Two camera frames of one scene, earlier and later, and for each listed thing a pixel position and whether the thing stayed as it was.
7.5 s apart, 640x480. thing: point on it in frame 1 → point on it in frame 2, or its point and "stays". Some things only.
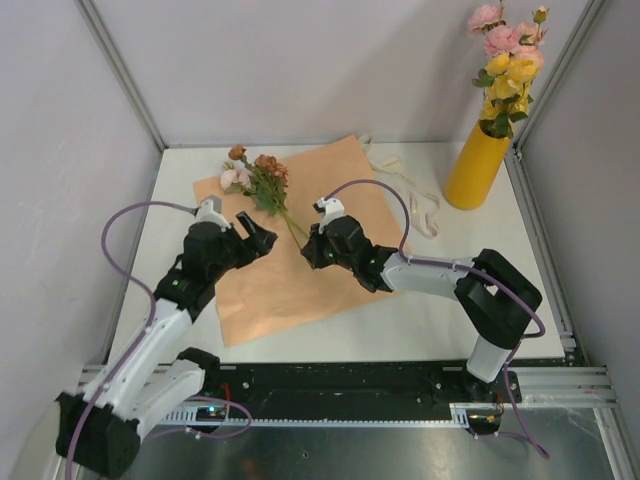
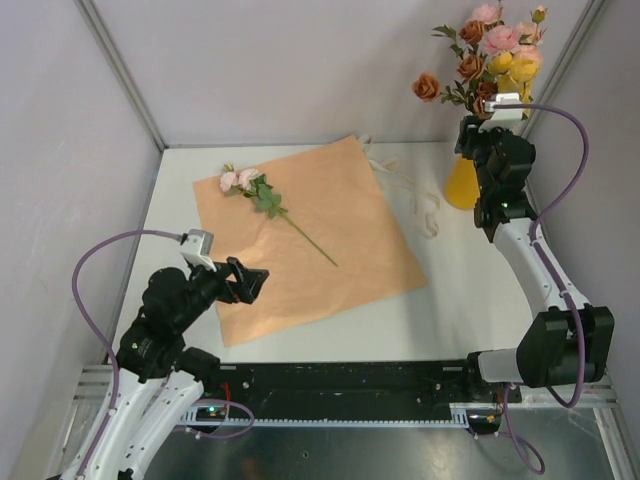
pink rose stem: [499, 37] stays
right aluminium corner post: [514, 163] stays
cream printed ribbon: [418, 198] stays
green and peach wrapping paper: [279, 288] stays
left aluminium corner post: [117, 60] stays
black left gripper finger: [242, 215] → [237, 267]
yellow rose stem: [506, 100] stays
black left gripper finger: [261, 241] → [254, 280]
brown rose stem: [268, 186] → [471, 87]
